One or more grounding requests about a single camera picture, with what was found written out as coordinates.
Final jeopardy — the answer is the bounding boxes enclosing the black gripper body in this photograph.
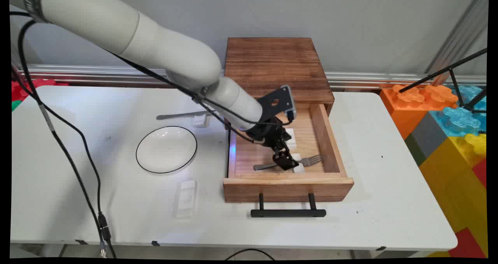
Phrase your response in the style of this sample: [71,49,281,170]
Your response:
[245,116,290,150]

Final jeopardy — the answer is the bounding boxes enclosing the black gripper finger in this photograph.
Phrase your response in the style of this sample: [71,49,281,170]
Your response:
[277,138,293,156]
[272,147,299,172]

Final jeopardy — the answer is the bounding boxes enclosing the silver metal fork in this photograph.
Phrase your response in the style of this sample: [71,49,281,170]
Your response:
[253,154,326,172]

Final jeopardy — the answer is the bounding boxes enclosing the silver metal knife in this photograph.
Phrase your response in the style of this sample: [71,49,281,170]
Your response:
[156,109,214,121]

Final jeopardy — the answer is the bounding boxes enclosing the small white cutlery rest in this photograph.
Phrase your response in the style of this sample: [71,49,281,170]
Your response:
[193,112,210,128]
[284,128,298,148]
[292,153,306,174]

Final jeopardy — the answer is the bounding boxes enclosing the light wooden drawer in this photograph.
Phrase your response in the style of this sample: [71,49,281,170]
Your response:
[223,103,355,203]

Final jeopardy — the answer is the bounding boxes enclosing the dark wooden drawer cabinet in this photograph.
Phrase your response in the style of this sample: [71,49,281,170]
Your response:
[224,38,335,119]

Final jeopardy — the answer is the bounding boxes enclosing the white plate with black rim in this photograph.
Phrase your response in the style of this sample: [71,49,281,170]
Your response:
[136,126,198,175]

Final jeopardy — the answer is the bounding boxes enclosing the large white cutlery rest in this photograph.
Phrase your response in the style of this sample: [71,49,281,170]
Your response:
[174,180,201,219]

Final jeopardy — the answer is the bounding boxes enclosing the orange foam block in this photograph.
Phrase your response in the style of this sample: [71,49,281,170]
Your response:
[379,84,459,140]

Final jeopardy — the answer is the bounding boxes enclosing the grey foam block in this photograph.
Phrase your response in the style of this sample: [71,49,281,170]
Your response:
[405,112,448,167]

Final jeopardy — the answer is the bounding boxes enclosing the giant coloured toy bricks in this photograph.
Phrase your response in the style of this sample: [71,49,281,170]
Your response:
[419,134,487,257]

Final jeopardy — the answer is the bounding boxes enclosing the blue foam block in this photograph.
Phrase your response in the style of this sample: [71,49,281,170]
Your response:
[430,86,487,137]

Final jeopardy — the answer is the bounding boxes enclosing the black tripod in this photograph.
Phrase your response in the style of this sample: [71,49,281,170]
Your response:
[399,48,487,113]

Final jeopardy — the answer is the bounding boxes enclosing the red foam block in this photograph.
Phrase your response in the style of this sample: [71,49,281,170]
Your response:
[447,227,487,259]
[472,158,487,187]
[12,79,68,101]

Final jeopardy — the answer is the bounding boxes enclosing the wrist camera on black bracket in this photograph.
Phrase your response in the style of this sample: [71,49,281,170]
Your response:
[255,85,297,123]

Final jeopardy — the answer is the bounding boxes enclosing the black floor cable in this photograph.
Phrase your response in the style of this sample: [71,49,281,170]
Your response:
[225,249,275,261]

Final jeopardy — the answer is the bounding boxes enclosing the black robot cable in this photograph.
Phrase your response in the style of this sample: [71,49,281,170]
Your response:
[10,11,265,259]

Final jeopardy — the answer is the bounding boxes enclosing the aluminium rail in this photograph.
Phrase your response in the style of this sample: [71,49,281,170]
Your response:
[18,64,487,90]

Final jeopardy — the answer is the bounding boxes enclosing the aluminium frame post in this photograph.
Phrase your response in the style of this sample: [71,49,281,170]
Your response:
[426,0,489,86]

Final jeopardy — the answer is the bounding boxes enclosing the black cable with grey tag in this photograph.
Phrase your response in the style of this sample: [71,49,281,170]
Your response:
[10,11,294,259]

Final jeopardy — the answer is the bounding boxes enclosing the grey cable clamp band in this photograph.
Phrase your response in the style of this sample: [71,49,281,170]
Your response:
[23,0,51,23]

